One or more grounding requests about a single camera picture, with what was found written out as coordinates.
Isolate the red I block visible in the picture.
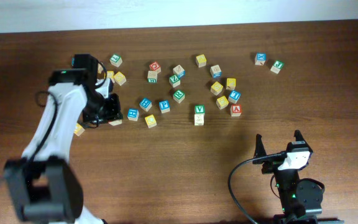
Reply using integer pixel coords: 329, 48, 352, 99
108, 119, 122, 126

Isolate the yellow C block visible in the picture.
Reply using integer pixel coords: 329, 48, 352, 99
145, 114, 157, 128

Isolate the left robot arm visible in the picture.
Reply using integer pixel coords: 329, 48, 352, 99
4, 54, 122, 223

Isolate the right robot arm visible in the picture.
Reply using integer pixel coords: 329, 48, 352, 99
253, 130, 325, 223

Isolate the blue E block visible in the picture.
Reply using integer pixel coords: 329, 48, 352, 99
127, 108, 139, 121

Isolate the yellow block right pair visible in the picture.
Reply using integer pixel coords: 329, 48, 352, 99
113, 72, 127, 86

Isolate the yellow block pair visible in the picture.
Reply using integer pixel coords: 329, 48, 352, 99
106, 70, 115, 83
113, 72, 127, 86

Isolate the yellow block lower left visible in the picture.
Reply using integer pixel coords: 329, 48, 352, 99
74, 123, 85, 136

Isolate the yellow block left pair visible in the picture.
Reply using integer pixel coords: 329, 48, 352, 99
106, 70, 115, 83

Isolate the blue F block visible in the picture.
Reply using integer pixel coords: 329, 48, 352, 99
139, 98, 152, 112

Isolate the plain wooden block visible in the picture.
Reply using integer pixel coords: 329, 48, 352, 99
98, 63, 104, 73

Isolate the red A block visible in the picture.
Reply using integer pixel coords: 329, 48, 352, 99
230, 105, 242, 117

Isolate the green L block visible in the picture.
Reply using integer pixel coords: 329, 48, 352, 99
109, 54, 122, 67

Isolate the wood block green side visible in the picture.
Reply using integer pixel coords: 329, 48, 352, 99
147, 71, 158, 83

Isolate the blue P block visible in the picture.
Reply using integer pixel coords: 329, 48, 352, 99
158, 100, 170, 113

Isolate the blue T block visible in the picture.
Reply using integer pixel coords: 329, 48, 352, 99
228, 90, 241, 104

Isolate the yellow block lower right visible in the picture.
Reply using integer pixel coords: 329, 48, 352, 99
216, 96, 229, 110

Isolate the red G block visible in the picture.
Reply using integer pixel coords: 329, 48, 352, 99
149, 61, 161, 73

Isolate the green V block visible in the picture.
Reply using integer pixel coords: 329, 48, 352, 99
194, 105, 205, 126

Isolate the green R block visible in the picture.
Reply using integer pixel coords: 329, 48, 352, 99
173, 90, 185, 103

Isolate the green Z block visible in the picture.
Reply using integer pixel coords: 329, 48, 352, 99
168, 75, 180, 88

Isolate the green J block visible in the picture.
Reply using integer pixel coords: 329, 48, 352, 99
270, 60, 284, 74

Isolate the yellow block upper right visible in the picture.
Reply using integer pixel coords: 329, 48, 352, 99
226, 78, 236, 90

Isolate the yellow block centre right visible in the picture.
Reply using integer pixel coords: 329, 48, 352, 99
210, 82, 223, 96

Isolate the wood block blue side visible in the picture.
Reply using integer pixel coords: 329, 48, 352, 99
173, 65, 185, 79

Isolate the blue X block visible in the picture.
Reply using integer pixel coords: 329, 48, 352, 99
254, 53, 267, 65

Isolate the wood block blue front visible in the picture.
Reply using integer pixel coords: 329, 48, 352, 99
210, 65, 222, 78

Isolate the yellow block top centre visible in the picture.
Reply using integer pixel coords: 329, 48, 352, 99
196, 54, 207, 68

